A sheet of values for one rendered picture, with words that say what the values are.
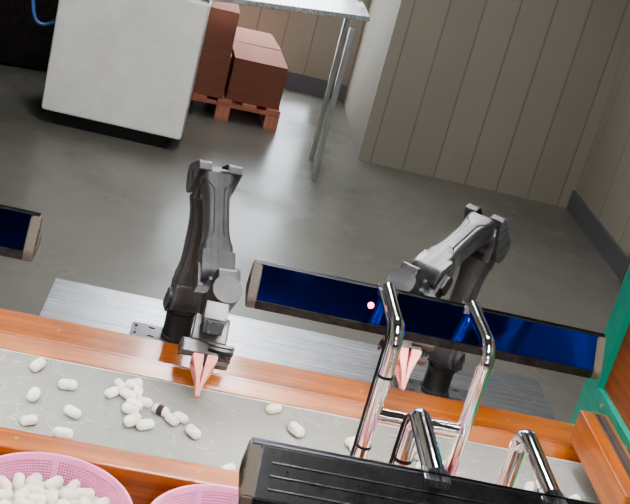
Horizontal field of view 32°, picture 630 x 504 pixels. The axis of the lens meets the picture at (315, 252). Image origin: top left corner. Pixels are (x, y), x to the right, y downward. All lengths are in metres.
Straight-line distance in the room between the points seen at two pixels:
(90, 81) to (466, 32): 2.19
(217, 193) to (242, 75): 4.59
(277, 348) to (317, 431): 0.47
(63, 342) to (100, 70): 3.83
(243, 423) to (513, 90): 4.87
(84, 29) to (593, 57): 2.94
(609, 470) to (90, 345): 1.00
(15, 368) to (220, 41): 4.78
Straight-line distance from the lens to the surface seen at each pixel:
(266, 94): 6.85
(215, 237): 2.19
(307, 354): 2.58
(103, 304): 2.60
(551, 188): 6.99
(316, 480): 1.34
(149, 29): 5.85
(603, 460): 2.16
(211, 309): 2.04
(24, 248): 1.83
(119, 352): 2.20
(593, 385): 2.41
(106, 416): 2.04
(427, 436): 1.43
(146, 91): 5.92
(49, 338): 2.21
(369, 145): 6.72
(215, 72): 6.78
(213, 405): 2.14
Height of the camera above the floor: 1.79
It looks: 21 degrees down
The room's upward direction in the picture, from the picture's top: 15 degrees clockwise
